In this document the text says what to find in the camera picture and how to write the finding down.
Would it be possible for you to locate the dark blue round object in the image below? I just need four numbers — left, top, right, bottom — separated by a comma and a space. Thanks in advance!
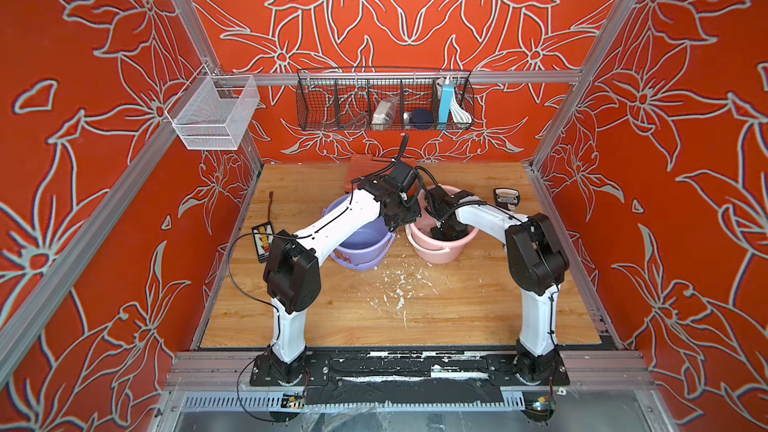
409, 108, 434, 130

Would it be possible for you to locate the clear plastic bottle in basket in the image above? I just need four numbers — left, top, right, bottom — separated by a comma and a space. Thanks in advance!
371, 97, 399, 131

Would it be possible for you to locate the light blue box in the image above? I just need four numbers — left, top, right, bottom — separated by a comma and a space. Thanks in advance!
436, 78, 454, 130

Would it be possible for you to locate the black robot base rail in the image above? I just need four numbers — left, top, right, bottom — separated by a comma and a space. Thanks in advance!
248, 348, 570, 406

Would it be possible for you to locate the white wire mesh basket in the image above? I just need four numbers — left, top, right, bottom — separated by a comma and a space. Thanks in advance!
166, 76, 260, 151

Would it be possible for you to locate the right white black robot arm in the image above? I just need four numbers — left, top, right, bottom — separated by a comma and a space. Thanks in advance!
425, 186, 569, 384

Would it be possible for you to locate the black wire wall basket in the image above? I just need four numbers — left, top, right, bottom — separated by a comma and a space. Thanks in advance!
296, 67, 476, 132

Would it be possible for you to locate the white cable bundle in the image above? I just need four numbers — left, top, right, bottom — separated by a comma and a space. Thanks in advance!
449, 92, 474, 130

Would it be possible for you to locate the purple plastic bucket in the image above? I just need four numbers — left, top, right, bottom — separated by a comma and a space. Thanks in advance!
311, 191, 394, 271

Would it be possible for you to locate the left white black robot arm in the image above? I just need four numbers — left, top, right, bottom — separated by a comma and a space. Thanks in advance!
263, 172, 420, 368

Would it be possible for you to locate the small black yellow card device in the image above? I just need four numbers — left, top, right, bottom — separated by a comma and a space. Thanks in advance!
251, 221, 274, 264

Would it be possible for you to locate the pink plastic bucket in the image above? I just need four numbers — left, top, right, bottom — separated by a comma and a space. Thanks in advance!
405, 191, 479, 265

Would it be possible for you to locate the black white handled brush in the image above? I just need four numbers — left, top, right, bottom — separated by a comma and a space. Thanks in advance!
493, 187, 521, 212

